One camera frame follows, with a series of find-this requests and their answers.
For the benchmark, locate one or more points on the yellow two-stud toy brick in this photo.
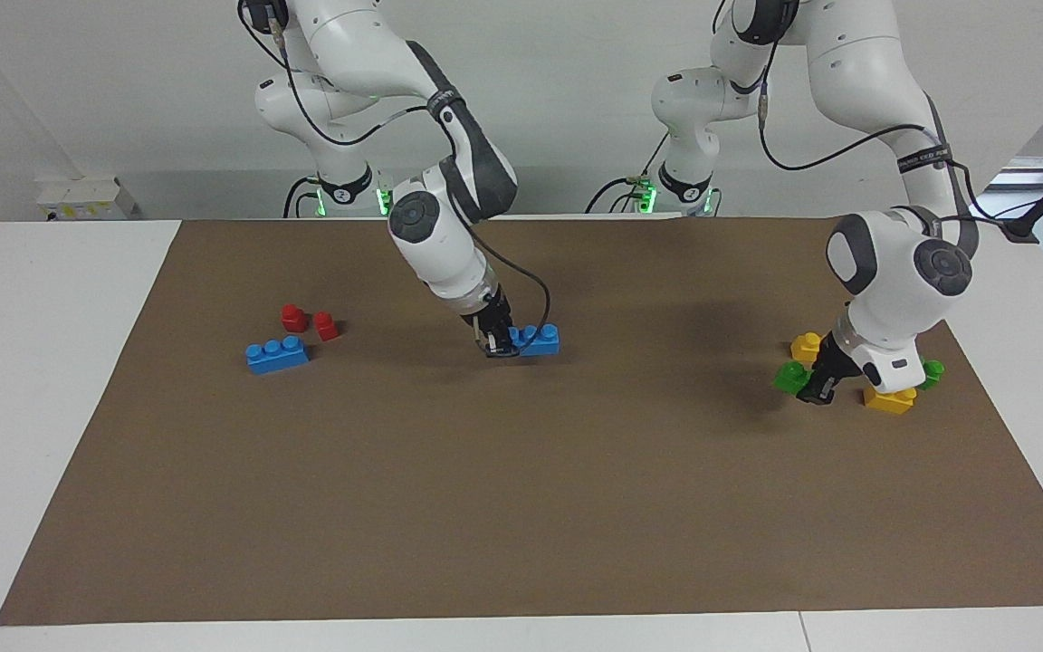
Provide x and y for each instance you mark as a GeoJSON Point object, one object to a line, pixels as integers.
{"type": "Point", "coordinates": [888, 401]}
{"type": "Point", "coordinates": [805, 347]}

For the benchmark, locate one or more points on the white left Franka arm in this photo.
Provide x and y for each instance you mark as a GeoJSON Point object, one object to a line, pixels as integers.
{"type": "Point", "coordinates": [893, 290]}

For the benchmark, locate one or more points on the red one-stud toy brick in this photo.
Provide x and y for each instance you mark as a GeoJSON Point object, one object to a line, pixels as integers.
{"type": "Point", "coordinates": [293, 319]}
{"type": "Point", "coordinates": [327, 328]}

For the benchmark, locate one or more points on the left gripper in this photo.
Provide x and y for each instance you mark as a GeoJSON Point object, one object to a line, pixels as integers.
{"type": "Point", "coordinates": [888, 362]}

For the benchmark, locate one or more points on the blue three-stud toy brick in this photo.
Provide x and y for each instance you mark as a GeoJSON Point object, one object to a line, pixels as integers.
{"type": "Point", "coordinates": [277, 356]}
{"type": "Point", "coordinates": [541, 342]}

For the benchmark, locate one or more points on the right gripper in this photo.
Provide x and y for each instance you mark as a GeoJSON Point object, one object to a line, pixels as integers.
{"type": "Point", "coordinates": [492, 317]}

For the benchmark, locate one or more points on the green two-stud toy brick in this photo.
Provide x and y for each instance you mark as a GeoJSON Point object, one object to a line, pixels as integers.
{"type": "Point", "coordinates": [790, 378]}
{"type": "Point", "coordinates": [933, 371]}

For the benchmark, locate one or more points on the white wall socket box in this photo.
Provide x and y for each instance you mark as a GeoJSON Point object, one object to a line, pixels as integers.
{"type": "Point", "coordinates": [78, 195]}

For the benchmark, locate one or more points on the brown table mat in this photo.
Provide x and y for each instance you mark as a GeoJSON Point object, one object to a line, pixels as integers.
{"type": "Point", "coordinates": [521, 498]}

